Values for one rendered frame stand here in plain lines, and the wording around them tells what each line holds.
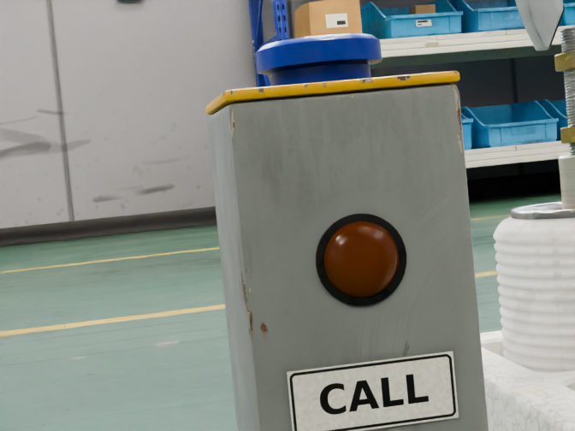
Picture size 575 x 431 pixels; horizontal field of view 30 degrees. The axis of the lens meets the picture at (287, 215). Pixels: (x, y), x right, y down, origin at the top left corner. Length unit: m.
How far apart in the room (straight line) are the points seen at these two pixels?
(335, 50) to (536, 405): 0.21
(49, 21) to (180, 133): 0.84
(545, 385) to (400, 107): 0.22
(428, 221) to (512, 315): 0.25
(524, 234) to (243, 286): 0.26
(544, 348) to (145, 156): 4.93
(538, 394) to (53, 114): 5.00
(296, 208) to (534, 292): 0.26
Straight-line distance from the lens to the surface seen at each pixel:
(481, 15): 5.13
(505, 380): 0.52
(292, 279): 0.31
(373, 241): 0.31
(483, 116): 5.60
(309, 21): 4.92
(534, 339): 0.56
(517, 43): 5.15
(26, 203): 5.41
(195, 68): 5.49
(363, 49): 0.33
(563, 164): 0.58
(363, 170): 0.31
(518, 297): 0.56
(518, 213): 0.57
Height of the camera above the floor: 0.29
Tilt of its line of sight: 3 degrees down
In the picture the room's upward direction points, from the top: 5 degrees counter-clockwise
